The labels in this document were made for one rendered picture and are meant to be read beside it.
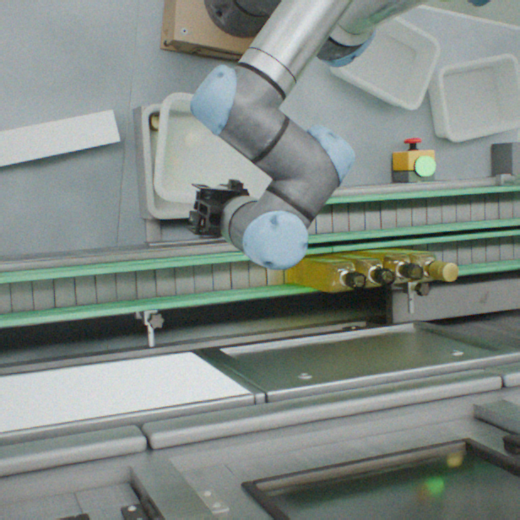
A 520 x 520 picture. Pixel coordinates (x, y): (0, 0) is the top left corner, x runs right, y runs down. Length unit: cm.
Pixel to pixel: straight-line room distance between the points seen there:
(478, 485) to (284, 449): 26
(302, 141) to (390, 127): 88
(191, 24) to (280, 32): 61
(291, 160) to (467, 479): 44
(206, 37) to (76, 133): 31
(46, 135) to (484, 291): 101
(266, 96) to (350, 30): 47
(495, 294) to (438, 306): 15
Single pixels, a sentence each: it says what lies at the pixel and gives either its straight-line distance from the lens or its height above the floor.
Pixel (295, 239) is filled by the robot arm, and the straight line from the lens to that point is 100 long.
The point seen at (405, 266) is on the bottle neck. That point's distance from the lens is 148.
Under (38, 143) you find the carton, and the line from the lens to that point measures 157.
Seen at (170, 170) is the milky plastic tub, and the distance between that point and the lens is 137.
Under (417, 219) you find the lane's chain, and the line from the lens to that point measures 177.
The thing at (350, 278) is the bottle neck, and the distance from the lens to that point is 141.
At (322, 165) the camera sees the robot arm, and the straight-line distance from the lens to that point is 102.
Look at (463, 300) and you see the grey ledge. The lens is 185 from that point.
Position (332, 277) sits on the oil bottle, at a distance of 145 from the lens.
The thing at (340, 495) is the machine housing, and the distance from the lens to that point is 95.
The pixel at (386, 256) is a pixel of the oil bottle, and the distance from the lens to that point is 151.
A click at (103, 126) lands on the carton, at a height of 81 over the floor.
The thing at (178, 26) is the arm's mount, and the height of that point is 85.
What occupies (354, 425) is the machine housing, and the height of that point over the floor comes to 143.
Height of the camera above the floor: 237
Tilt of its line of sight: 68 degrees down
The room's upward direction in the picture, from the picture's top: 103 degrees clockwise
